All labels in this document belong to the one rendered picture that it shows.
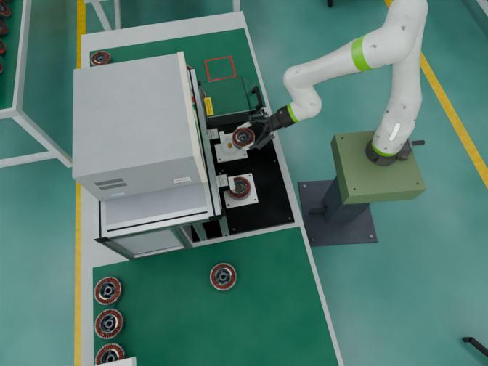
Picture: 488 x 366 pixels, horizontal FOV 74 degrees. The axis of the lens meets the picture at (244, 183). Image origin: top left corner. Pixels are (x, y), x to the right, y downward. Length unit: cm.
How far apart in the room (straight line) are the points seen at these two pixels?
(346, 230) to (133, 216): 156
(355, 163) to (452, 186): 134
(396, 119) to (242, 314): 101
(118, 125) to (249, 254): 77
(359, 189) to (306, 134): 119
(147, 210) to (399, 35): 99
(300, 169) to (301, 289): 121
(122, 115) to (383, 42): 87
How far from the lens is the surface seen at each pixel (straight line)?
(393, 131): 145
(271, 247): 149
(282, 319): 146
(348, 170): 158
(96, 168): 109
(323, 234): 232
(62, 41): 367
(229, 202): 152
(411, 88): 153
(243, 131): 161
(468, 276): 265
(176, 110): 113
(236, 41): 214
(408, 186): 162
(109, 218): 124
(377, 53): 121
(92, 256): 163
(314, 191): 242
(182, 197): 119
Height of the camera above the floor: 220
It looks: 66 degrees down
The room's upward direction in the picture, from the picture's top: 1 degrees counter-clockwise
